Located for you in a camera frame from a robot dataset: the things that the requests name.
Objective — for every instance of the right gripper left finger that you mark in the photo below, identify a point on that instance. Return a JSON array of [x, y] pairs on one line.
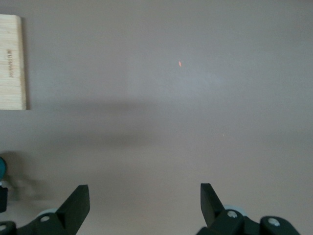
[[63, 218]]

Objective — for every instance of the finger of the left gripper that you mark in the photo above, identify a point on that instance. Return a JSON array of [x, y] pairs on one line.
[[2, 199]]

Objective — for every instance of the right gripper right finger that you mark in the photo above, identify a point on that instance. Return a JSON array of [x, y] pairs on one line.
[[220, 220]]

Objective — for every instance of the dark green cup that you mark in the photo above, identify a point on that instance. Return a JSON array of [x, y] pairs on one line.
[[2, 169]]

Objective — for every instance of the bamboo cutting board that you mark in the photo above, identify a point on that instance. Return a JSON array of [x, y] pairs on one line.
[[11, 63]]

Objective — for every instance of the small red speck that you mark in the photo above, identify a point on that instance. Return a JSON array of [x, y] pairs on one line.
[[179, 63]]

